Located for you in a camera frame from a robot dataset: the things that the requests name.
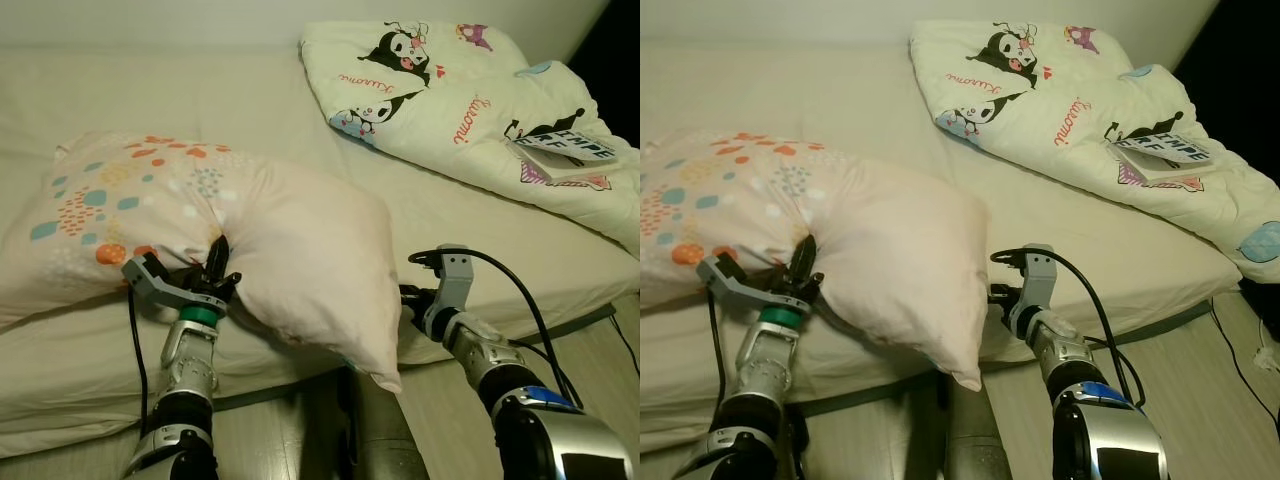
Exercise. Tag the pink patterned pillow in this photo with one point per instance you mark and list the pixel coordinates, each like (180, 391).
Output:
(300, 250)
(900, 260)

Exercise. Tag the cream cartoon print quilt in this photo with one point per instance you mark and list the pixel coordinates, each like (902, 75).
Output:
(1080, 130)
(450, 95)

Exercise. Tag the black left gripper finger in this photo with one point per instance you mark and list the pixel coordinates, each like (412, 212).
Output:
(803, 262)
(218, 262)

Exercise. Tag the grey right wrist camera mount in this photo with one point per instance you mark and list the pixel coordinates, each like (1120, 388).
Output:
(1038, 290)
(455, 290)

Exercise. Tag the white paperback book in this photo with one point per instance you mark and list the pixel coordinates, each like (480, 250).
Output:
(1160, 160)
(565, 160)

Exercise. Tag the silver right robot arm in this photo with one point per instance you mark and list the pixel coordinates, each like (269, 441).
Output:
(560, 450)
(1110, 450)

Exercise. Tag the cream sheeted mattress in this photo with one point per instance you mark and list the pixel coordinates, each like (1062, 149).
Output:
(800, 90)
(250, 100)

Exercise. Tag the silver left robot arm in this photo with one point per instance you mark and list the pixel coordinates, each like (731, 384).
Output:
(765, 365)
(190, 360)

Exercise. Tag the crumpled white paper scrap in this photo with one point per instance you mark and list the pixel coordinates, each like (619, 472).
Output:
(1268, 358)

